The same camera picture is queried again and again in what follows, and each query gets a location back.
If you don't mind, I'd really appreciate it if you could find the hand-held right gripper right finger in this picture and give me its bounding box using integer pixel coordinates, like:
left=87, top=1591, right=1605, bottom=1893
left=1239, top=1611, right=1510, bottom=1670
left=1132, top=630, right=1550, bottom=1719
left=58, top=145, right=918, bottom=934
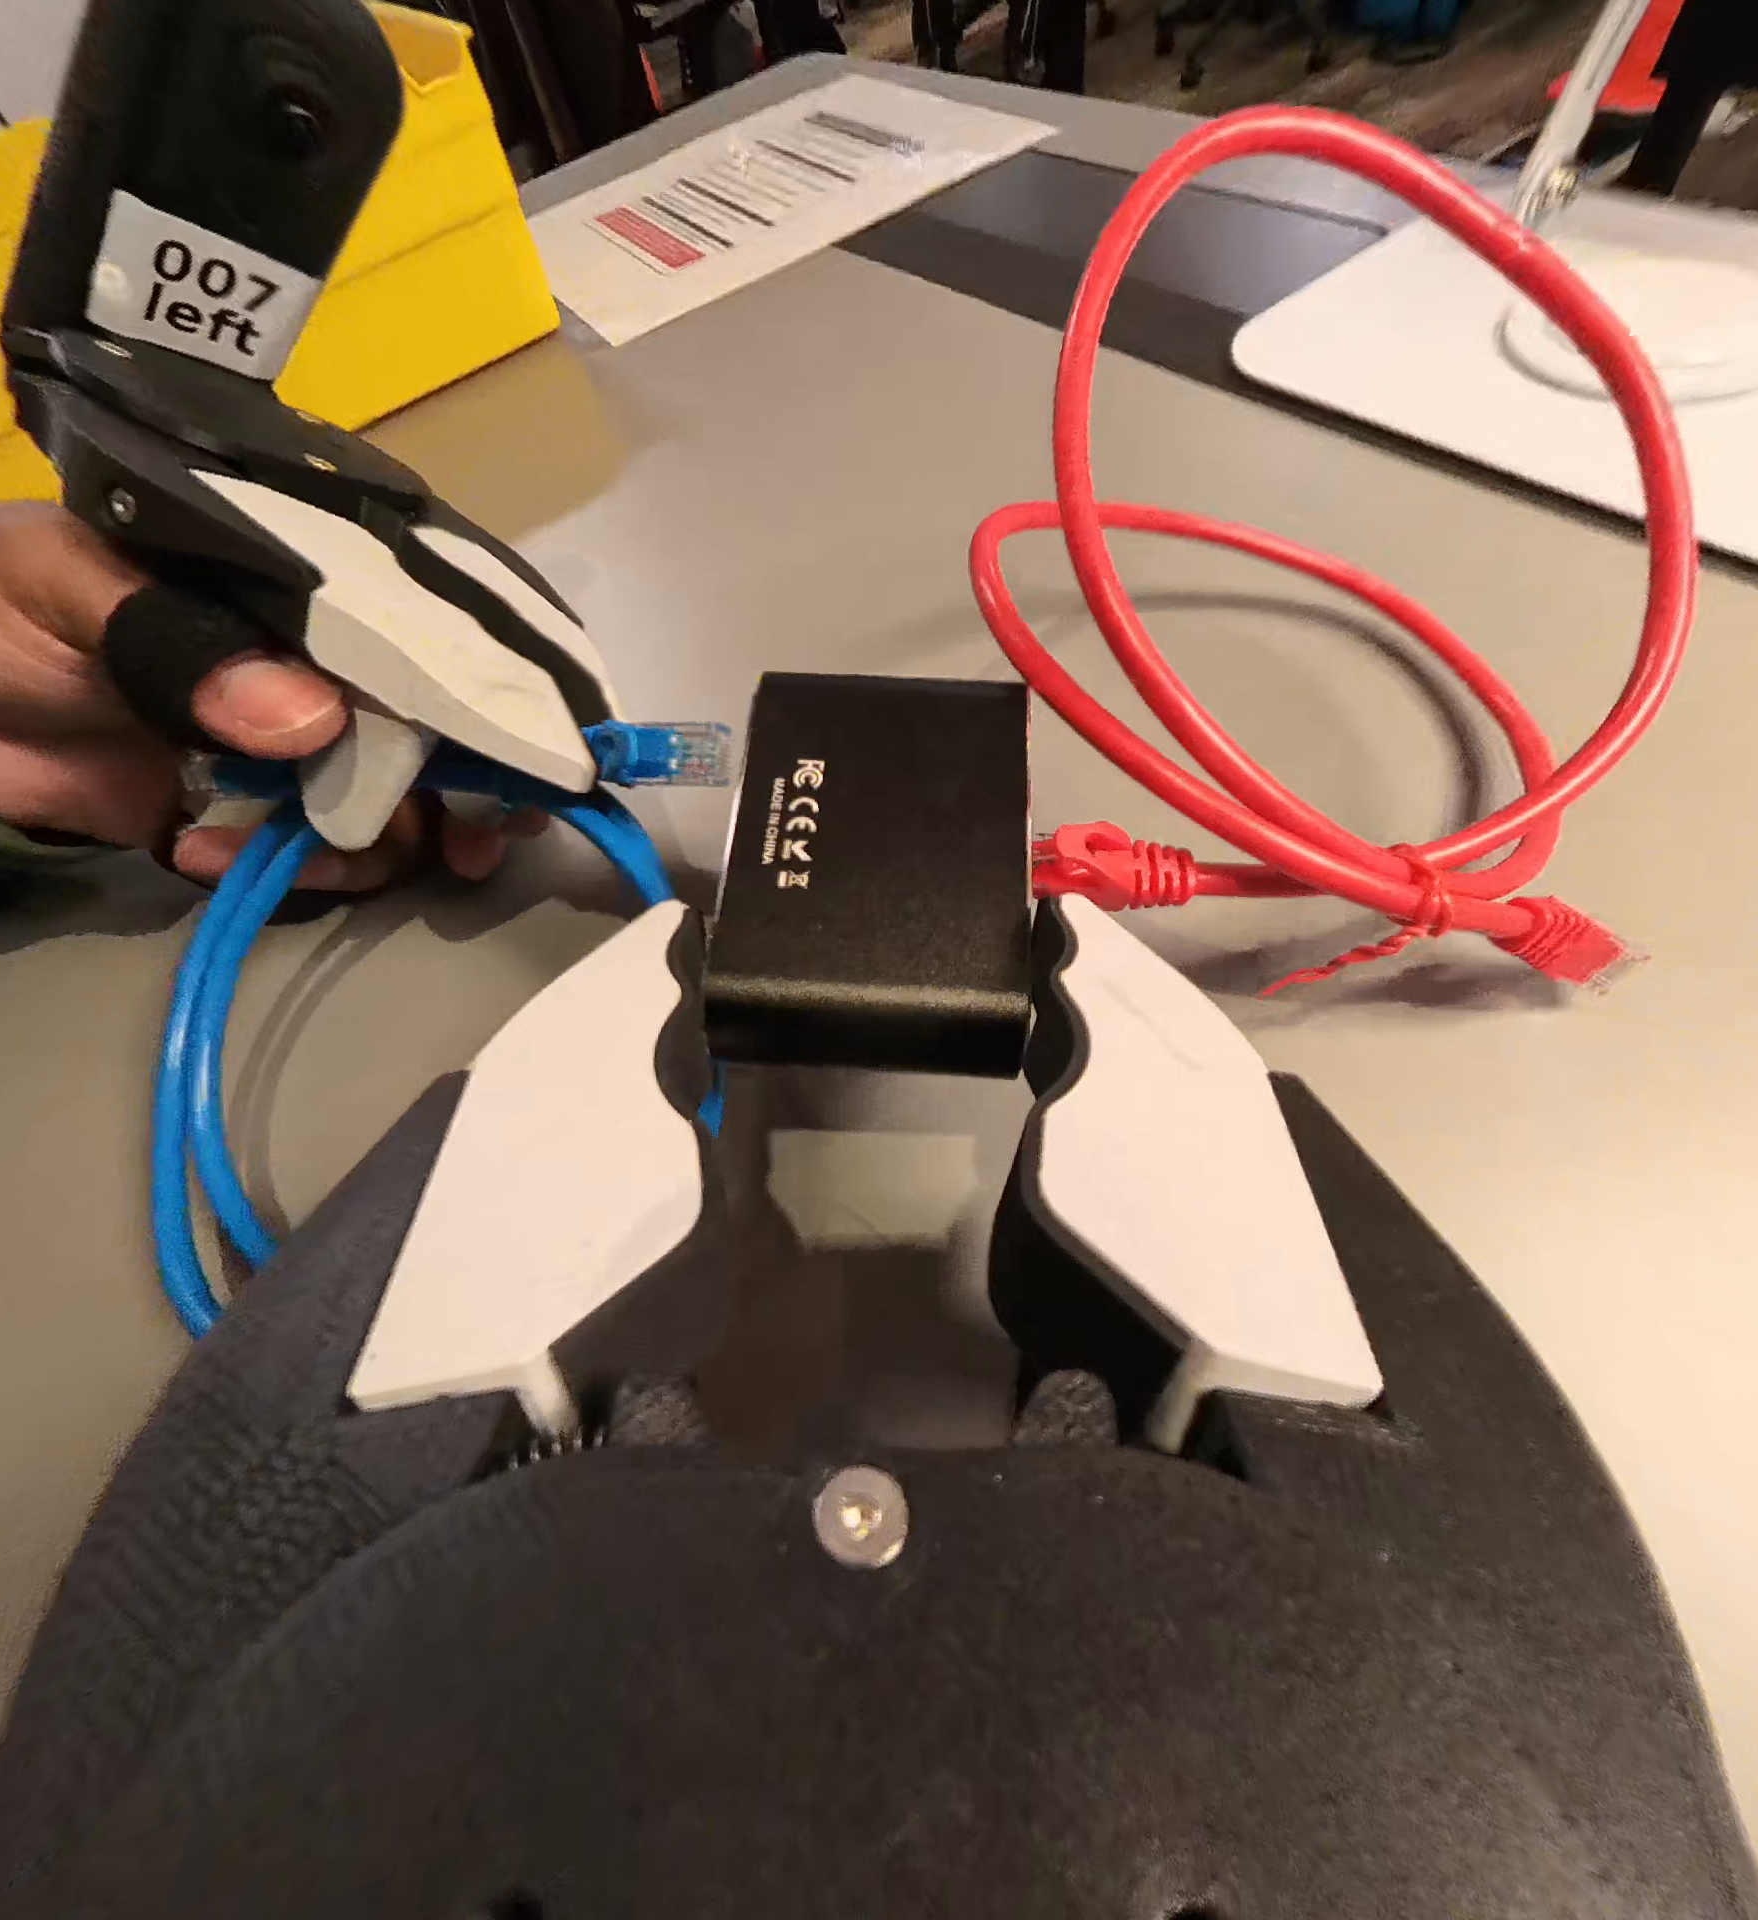
left=994, top=896, right=1392, bottom=1418

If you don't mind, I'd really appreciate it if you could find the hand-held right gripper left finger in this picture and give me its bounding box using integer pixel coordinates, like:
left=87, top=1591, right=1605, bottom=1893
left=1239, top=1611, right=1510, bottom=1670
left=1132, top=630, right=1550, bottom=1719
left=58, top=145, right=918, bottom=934
left=342, top=902, right=725, bottom=1418

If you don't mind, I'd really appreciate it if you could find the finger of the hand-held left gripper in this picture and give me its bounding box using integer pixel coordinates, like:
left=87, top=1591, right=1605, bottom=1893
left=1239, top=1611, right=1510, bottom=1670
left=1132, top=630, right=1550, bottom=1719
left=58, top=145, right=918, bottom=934
left=286, top=668, right=455, bottom=853
left=205, top=465, right=611, bottom=801

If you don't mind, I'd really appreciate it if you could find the yellow storage bin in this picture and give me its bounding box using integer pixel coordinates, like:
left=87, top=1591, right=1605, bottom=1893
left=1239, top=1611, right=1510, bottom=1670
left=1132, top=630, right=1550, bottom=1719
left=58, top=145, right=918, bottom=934
left=0, top=0, right=566, bottom=513

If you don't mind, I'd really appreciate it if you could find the blue ethernet cable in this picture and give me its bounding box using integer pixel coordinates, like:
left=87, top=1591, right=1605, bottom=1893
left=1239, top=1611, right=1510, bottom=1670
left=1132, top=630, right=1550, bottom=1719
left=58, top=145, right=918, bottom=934
left=151, top=717, right=737, bottom=1343

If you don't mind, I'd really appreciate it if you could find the black ethernet hub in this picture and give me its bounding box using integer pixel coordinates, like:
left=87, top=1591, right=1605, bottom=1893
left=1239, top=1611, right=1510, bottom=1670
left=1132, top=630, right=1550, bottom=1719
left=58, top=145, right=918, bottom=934
left=700, top=673, right=1043, bottom=1082

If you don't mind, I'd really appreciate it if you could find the red ethernet cable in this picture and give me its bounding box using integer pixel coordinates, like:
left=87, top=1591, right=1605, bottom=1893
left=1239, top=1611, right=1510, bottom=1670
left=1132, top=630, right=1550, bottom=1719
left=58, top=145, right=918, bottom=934
left=968, top=108, right=1699, bottom=993

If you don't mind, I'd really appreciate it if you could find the person's left hand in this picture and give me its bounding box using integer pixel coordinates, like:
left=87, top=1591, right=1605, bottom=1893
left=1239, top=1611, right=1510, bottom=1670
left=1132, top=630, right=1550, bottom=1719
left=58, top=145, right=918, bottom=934
left=0, top=504, right=520, bottom=902

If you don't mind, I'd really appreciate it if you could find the white board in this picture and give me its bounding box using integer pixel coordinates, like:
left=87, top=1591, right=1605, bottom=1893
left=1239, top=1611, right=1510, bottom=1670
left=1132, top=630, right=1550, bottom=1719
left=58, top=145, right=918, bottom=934
left=528, top=73, right=1060, bottom=352

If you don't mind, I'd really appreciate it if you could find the white stand base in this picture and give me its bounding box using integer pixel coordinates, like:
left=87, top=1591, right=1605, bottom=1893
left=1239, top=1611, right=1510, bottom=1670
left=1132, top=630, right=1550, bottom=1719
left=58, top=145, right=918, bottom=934
left=1232, top=0, right=1758, bottom=594

